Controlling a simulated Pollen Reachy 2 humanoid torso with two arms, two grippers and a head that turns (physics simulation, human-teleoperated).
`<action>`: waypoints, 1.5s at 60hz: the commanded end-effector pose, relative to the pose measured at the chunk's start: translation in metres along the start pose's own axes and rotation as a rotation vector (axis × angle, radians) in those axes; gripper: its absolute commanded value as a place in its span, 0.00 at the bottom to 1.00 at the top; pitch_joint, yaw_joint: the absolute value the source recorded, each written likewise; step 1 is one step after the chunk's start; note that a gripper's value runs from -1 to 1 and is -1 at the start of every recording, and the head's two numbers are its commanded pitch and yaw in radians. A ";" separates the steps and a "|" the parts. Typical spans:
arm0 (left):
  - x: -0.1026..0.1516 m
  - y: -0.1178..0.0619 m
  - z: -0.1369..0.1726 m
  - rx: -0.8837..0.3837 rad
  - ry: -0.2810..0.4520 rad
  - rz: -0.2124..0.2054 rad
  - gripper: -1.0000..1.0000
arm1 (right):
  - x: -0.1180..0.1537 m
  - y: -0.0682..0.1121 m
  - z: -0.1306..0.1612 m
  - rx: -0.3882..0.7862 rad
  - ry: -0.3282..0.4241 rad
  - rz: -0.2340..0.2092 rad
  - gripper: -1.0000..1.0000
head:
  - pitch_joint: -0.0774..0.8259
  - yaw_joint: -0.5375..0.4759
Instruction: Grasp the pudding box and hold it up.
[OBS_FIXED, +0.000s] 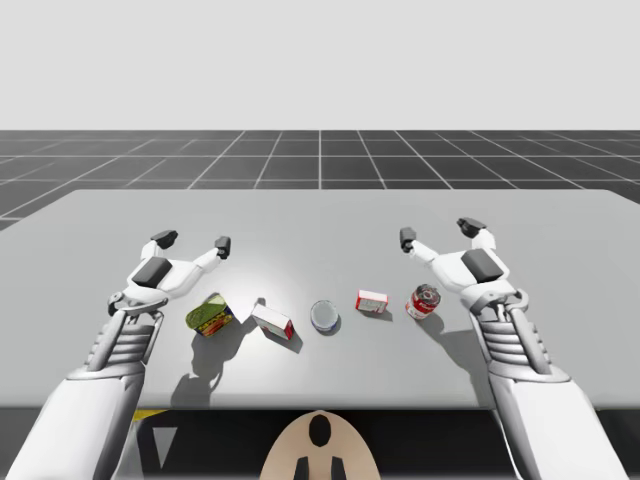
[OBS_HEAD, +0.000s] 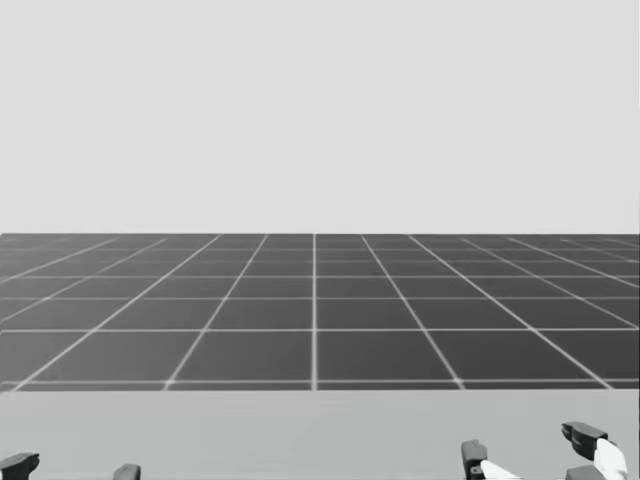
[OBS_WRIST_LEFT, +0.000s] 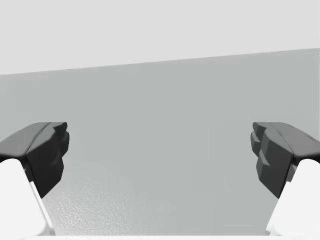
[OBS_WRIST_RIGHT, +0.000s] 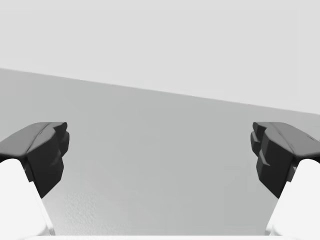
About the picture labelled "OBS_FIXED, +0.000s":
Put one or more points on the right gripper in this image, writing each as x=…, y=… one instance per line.
x=470, y=274

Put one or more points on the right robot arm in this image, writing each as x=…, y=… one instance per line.
x=530, y=380

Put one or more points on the red and white can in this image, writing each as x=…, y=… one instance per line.
x=423, y=301

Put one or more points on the small red and white carton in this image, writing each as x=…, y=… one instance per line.
x=371, y=301

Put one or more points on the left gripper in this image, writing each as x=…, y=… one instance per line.
x=161, y=278

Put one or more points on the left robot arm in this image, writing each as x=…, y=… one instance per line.
x=100, y=380

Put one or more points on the tan robot part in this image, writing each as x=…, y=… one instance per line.
x=320, y=450

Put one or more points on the green and blue rectangular can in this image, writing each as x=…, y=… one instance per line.
x=211, y=316

